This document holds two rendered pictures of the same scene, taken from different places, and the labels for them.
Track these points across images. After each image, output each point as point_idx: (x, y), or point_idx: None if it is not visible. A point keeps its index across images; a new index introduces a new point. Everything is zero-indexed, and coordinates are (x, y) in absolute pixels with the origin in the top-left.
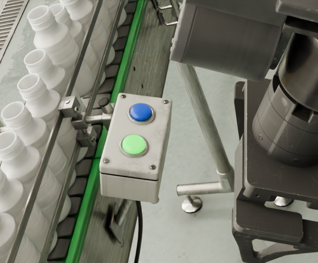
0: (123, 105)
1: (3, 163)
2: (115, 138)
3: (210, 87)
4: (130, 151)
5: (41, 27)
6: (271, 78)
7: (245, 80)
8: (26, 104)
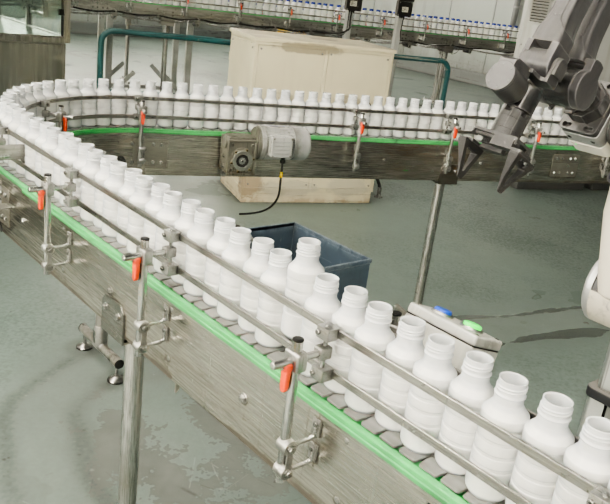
0: (426, 308)
1: (410, 346)
2: (457, 324)
3: None
4: (479, 329)
5: (317, 254)
6: (64, 474)
7: (31, 484)
8: (349, 316)
